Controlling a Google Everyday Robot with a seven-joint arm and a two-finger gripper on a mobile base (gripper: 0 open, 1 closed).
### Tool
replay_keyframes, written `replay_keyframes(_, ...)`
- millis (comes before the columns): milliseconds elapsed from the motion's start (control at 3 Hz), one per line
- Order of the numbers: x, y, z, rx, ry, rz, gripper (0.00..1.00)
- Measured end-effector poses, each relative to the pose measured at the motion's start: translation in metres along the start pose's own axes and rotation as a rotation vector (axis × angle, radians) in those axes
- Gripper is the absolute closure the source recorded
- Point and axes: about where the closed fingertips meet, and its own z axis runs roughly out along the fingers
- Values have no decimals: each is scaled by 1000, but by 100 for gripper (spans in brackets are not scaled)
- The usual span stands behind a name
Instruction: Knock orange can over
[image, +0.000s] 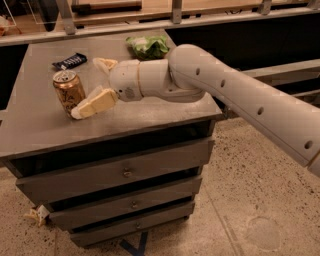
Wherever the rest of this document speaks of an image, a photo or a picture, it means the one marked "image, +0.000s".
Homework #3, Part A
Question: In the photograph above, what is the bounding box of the grey drawer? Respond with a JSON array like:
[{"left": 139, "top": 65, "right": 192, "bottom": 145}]
[
  {"left": 70, "top": 201, "right": 195, "bottom": 247},
  {"left": 16, "top": 137, "right": 213, "bottom": 205},
  {"left": 50, "top": 175, "right": 202, "bottom": 230}
]

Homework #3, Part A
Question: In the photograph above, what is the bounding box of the middle grey drawer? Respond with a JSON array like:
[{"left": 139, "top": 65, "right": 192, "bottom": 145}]
[{"left": 50, "top": 175, "right": 202, "bottom": 230}]

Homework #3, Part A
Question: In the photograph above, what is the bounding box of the metal railing frame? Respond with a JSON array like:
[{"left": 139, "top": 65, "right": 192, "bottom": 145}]
[{"left": 0, "top": 0, "right": 307, "bottom": 79}]

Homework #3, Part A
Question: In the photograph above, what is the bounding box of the crumpled paper scrap on floor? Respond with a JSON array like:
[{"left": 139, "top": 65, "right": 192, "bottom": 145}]
[{"left": 25, "top": 205, "right": 50, "bottom": 227}]

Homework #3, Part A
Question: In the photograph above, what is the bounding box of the top grey drawer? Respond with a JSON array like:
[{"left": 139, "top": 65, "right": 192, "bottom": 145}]
[{"left": 16, "top": 137, "right": 213, "bottom": 205}]

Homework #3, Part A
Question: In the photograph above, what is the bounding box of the green chip bag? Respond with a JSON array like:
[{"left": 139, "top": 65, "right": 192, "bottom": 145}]
[{"left": 126, "top": 36, "right": 169, "bottom": 60}]

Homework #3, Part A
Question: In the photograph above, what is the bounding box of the orange soda can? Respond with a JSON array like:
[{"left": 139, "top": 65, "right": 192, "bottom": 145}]
[{"left": 53, "top": 70, "right": 86, "bottom": 116}]

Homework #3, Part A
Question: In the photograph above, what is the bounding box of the bottom grey drawer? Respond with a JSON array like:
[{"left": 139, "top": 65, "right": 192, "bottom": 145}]
[{"left": 70, "top": 201, "right": 195, "bottom": 247}]

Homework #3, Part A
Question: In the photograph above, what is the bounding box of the dark candy bar wrapper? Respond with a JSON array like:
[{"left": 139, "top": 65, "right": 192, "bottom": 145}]
[{"left": 52, "top": 53, "right": 87, "bottom": 71}]

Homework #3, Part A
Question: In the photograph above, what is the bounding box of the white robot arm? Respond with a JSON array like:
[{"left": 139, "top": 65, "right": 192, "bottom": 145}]
[{"left": 71, "top": 44, "right": 320, "bottom": 176}]

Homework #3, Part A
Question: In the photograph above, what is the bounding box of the grey drawer cabinet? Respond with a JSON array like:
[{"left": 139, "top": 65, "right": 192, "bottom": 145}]
[{"left": 0, "top": 35, "right": 221, "bottom": 235}]

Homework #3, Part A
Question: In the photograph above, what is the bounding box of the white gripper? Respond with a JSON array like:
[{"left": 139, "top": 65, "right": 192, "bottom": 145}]
[{"left": 71, "top": 58, "right": 143, "bottom": 120}]

